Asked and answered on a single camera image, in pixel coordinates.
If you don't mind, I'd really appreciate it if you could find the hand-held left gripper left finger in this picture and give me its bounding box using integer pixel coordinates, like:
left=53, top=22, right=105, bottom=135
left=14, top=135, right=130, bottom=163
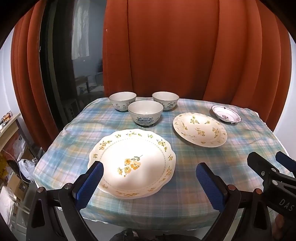
left=26, top=160, right=104, bottom=241

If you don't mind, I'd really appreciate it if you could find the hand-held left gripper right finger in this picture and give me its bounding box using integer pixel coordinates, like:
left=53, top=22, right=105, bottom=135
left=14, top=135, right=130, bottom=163
left=195, top=162, right=278, bottom=241

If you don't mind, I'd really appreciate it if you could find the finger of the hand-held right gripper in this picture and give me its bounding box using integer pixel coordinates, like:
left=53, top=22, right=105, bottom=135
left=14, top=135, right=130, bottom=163
left=275, top=151, right=296, bottom=178
left=247, top=152, right=281, bottom=184

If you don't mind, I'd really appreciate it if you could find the large yellow floral plate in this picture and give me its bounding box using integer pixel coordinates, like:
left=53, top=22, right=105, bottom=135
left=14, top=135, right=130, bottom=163
left=87, top=129, right=176, bottom=200

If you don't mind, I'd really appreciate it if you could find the medium yellow floral plate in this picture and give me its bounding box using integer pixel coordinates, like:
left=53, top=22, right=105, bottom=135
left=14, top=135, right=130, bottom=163
left=173, top=112, right=228, bottom=147

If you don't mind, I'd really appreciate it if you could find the small pink floral dish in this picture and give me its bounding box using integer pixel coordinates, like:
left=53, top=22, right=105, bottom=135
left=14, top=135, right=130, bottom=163
left=211, top=105, right=242, bottom=124

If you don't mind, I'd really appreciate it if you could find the white bowl with blue band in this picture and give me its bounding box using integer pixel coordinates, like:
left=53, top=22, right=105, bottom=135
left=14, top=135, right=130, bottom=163
left=128, top=100, right=164, bottom=128

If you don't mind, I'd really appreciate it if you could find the person's right hand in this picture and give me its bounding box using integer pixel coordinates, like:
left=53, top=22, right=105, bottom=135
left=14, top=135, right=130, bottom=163
left=274, top=214, right=286, bottom=241

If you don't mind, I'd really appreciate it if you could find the plaid tablecloth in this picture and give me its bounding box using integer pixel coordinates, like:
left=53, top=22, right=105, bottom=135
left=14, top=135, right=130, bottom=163
left=33, top=97, right=293, bottom=226

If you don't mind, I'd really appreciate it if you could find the white plastic bag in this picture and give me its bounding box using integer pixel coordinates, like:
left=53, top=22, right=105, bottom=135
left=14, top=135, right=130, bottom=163
left=18, top=159, right=37, bottom=182

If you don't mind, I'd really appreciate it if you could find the cardboard box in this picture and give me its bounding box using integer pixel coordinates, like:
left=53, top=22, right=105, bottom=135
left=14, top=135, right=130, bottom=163
left=6, top=170, right=30, bottom=202

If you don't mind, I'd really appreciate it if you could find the white bowl with floral print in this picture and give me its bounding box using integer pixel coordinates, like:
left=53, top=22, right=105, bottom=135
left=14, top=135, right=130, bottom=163
left=109, top=92, right=137, bottom=112
left=152, top=91, right=180, bottom=111

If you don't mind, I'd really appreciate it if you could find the wooden shelf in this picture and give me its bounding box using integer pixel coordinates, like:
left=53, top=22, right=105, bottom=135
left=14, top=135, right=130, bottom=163
left=0, top=113, right=22, bottom=149

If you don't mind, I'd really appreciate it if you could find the wooden bench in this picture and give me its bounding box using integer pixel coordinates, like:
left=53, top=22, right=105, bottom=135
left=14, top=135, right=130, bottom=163
left=74, top=76, right=91, bottom=93

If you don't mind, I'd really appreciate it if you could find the narrow orange curtain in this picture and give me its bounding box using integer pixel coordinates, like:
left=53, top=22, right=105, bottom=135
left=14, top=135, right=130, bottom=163
left=10, top=5, right=60, bottom=151

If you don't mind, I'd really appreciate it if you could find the glass sliding door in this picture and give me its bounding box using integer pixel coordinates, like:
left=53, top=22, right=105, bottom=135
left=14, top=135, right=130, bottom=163
left=39, top=0, right=107, bottom=126

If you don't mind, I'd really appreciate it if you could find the wide orange curtain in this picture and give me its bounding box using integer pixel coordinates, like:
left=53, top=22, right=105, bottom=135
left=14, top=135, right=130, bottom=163
left=102, top=0, right=292, bottom=131

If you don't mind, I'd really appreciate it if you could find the white hanging garment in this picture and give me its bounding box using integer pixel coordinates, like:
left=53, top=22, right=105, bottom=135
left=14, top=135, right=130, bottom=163
left=71, top=0, right=90, bottom=60

